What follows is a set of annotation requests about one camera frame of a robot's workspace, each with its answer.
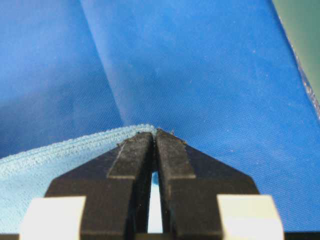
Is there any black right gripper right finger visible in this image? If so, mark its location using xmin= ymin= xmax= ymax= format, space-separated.
xmin=155 ymin=129 xmax=285 ymax=240

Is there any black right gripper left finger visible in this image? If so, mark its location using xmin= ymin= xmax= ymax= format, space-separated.
xmin=19 ymin=132 xmax=153 ymax=240

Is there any light blue towel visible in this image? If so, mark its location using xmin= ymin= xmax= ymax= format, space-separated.
xmin=0 ymin=124 xmax=157 ymax=234

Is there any dark blue table cloth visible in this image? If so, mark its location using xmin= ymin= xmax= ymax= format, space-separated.
xmin=0 ymin=0 xmax=320 ymax=232

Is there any green backdrop panel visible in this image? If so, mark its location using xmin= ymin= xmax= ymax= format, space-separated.
xmin=272 ymin=0 xmax=320 ymax=101

